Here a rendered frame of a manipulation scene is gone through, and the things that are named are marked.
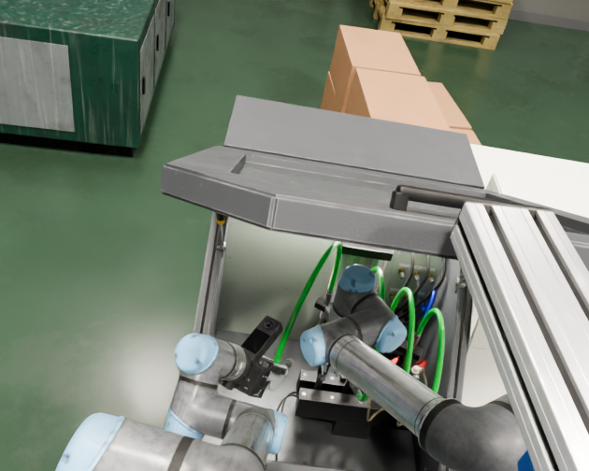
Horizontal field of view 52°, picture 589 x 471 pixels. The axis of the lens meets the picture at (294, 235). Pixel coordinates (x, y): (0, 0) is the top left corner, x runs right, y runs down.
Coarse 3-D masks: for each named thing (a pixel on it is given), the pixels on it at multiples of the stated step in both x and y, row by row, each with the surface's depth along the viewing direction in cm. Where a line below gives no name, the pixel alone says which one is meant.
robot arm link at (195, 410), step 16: (192, 384) 110; (208, 384) 111; (176, 400) 110; (192, 400) 109; (208, 400) 110; (224, 400) 111; (176, 416) 109; (192, 416) 109; (208, 416) 109; (224, 416) 109; (176, 432) 108; (192, 432) 109; (208, 432) 109
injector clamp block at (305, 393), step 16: (304, 384) 167; (336, 384) 167; (304, 400) 162; (320, 400) 162; (336, 400) 163; (352, 400) 164; (304, 416) 166; (320, 416) 166; (336, 416) 166; (352, 416) 165; (384, 416) 165; (336, 432) 171; (352, 432) 170; (368, 432) 170
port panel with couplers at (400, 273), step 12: (408, 252) 169; (396, 264) 173; (408, 264) 172; (420, 264) 172; (432, 264) 172; (396, 276) 175; (408, 276) 175; (420, 276) 175; (432, 276) 173; (396, 288) 178
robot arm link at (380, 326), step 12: (360, 300) 128; (372, 300) 127; (360, 312) 125; (372, 312) 124; (384, 312) 125; (360, 324) 121; (372, 324) 122; (384, 324) 123; (396, 324) 123; (372, 336) 122; (384, 336) 122; (396, 336) 123; (384, 348) 123; (396, 348) 126
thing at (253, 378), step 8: (248, 360) 122; (264, 360) 128; (248, 368) 122; (256, 368) 127; (264, 368) 128; (240, 376) 121; (248, 376) 127; (256, 376) 127; (264, 376) 129; (224, 384) 123; (232, 384) 122; (240, 384) 125; (248, 384) 127; (256, 384) 127; (264, 384) 130; (248, 392) 126; (256, 392) 130
